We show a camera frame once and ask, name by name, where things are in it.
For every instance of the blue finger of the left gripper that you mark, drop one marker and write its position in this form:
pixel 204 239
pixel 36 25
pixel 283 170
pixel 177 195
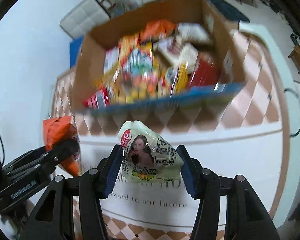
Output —
pixel 62 149

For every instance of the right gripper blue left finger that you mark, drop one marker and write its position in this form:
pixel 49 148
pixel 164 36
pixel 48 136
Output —
pixel 53 217

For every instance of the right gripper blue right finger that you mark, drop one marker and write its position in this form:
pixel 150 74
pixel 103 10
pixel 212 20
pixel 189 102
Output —
pixel 246 216

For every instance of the large orange snack bag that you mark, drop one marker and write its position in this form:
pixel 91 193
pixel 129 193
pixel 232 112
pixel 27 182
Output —
pixel 58 130

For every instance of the small orange snack packet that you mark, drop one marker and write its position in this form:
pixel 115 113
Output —
pixel 156 30

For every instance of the yellow Sedaap noodle packet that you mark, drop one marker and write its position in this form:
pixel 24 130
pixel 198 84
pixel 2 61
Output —
pixel 139 70

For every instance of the dark red snack packet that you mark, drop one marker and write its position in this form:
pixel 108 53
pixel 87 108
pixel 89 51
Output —
pixel 206 73

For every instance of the white Franzzi cookie packet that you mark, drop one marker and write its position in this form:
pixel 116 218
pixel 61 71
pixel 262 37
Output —
pixel 175 51

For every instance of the grey white wafer packet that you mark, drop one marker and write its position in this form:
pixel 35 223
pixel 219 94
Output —
pixel 194 33

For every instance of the checkered pink brown tablecloth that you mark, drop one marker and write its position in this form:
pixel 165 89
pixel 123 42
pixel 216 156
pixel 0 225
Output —
pixel 249 136

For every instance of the white padded chair blue cushion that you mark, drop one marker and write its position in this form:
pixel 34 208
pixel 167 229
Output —
pixel 79 21

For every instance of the cardboard box with blue print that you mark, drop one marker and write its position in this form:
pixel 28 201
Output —
pixel 97 78

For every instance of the black blue sit-up bench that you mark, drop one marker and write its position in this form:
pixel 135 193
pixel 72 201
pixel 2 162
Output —
pixel 229 11

